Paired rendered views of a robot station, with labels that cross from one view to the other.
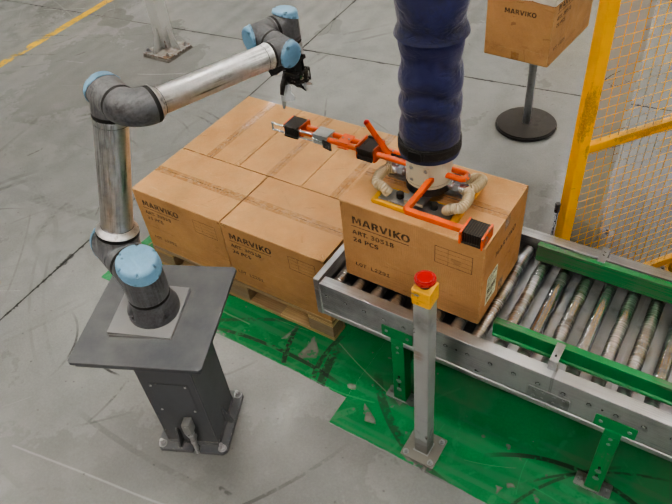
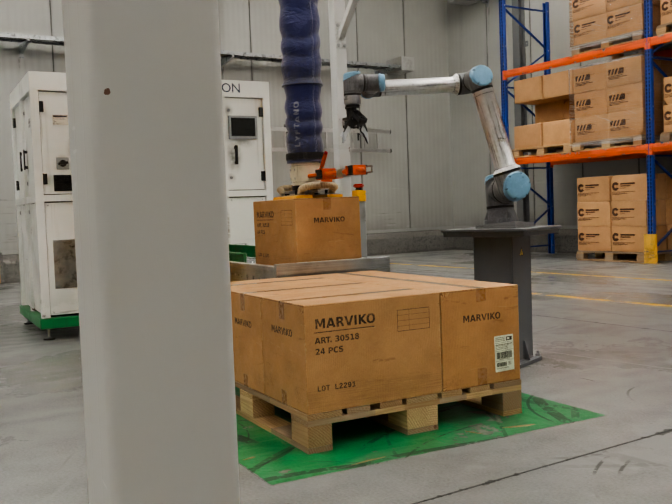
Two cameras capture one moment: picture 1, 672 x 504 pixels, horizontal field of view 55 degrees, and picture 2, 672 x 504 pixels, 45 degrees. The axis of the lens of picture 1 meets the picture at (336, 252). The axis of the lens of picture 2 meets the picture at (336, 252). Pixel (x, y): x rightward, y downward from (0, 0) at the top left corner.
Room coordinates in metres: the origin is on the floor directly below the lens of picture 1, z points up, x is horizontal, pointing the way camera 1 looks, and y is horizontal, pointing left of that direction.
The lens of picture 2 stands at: (6.12, 1.73, 0.88)
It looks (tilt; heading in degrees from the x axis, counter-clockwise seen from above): 3 degrees down; 205
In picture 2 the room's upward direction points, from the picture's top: 2 degrees counter-clockwise
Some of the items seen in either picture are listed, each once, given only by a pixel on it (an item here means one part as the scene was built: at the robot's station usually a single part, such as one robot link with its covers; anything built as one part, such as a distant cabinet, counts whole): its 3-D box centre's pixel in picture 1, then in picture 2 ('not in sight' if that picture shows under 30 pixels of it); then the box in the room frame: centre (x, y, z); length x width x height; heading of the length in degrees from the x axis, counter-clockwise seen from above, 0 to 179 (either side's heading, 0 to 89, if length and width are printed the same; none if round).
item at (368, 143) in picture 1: (370, 148); (325, 174); (2.06, -0.18, 1.08); 0.10 x 0.08 x 0.06; 142
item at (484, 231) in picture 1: (475, 233); not in sight; (1.52, -0.46, 1.08); 0.09 x 0.08 x 0.05; 142
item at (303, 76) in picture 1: (294, 68); (352, 117); (2.24, 0.07, 1.36); 0.09 x 0.08 x 0.12; 53
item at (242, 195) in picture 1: (285, 195); (346, 328); (2.79, 0.23, 0.34); 1.20 x 1.00 x 0.40; 53
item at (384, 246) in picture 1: (432, 231); (305, 233); (1.91, -0.39, 0.75); 0.60 x 0.40 x 0.40; 52
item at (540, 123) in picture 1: (530, 84); not in sight; (3.66, -1.38, 0.31); 0.40 x 0.40 x 0.62
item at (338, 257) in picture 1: (359, 233); (334, 265); (2.14, -0.11, 0.58); 0.70 x 0.03 x 0.06; 143
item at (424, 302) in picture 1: (424, 377); (361, 269); (1.40, -0.27, 0.50); 0.07 x 0.07 x 1.00; 53
